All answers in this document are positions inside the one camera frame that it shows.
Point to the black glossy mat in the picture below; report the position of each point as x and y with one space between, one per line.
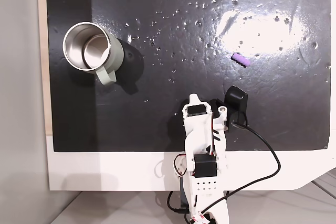
147 108

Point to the black oval camera box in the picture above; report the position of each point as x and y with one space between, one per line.
236 98

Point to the purple ribbed pen grip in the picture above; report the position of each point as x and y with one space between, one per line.
240 60

